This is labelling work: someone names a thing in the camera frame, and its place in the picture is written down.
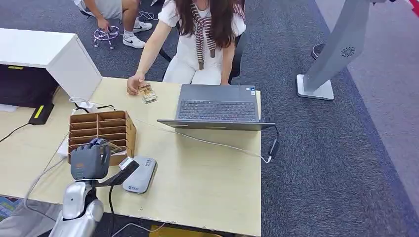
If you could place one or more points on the red object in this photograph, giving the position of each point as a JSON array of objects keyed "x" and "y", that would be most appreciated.
[{"x": 415, "y": 6}]

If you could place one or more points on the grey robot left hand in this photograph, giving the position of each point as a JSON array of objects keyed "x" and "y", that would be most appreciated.
[{"x": 89, "y": 162}]

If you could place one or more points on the grey card reader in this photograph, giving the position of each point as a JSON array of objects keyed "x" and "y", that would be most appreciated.
[{"x": 142, "y": 178}]

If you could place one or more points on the grey kiosk stand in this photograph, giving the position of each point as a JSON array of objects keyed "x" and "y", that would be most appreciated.
[{"x": 340, "y": 42}]

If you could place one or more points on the grey laptop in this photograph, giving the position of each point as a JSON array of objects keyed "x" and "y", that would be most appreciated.
[{"x": 216, "y": 109}]

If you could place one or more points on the dark box with yellow label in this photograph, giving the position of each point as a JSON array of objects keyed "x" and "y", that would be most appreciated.
[{"x": 26, "y": 85}]

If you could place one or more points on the black device with yellow stripe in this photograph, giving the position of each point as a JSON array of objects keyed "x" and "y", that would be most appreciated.
[{"x": 41, "y": 114}]

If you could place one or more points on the brown printed card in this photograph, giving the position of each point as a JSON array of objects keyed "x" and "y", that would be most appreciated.
[{"x": 115, "y": 148}]

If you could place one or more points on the white card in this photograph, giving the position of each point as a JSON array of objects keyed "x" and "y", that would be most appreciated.
[{"x": 121, "y": 153}]

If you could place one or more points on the crouching person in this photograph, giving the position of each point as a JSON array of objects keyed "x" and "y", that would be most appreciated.
[{"x": 111, "y": 7}]

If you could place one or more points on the seated person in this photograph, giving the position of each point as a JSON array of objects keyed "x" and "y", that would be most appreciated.
[{"x": 203, "y": 52}]

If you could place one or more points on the white plug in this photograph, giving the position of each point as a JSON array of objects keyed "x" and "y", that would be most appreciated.
[{"x": 85, "y": 105}]

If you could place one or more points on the grey cover sheet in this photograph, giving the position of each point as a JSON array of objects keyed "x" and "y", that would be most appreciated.
[{"x": 23, "y": 224}]

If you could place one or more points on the person's right hand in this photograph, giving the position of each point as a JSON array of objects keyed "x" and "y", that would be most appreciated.
[{"x": 135, "y": 84}]

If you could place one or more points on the colourful mat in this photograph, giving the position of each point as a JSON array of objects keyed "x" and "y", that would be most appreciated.
[{"x": 6, "y": 206}]

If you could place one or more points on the yellow board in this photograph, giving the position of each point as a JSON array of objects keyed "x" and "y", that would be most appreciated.
[{"x": 176, "y": 233}]

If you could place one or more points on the white flat block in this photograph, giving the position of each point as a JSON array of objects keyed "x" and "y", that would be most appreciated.
[{"x": 7, "y": 108}]

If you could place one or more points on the wooden card box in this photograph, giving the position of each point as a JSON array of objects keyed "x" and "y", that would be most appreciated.
[{"x": 130, "y": 134}]

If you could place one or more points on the white cabinet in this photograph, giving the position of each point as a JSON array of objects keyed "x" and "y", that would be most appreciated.
[{"x": 65, "y": 62}]

